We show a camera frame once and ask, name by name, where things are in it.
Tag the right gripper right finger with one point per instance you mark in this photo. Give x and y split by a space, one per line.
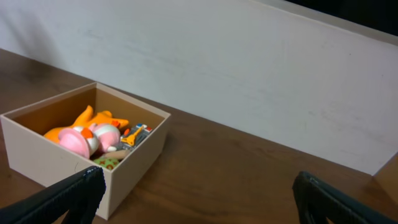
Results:
319 203

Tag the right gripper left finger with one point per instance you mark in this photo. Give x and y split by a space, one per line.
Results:
77 198

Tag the green patterned ball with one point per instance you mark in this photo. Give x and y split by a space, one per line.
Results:
108 163

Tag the pink white bunny figure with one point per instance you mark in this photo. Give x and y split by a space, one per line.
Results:
101 138

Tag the orange rubber dog toy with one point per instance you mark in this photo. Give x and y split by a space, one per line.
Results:
87 118

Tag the red grey toy truck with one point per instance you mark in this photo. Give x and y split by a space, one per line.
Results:
132 138

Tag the wooden pellet drum toy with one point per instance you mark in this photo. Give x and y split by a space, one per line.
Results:
119 155

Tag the white cardboard box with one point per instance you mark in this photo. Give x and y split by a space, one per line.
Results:
47 163

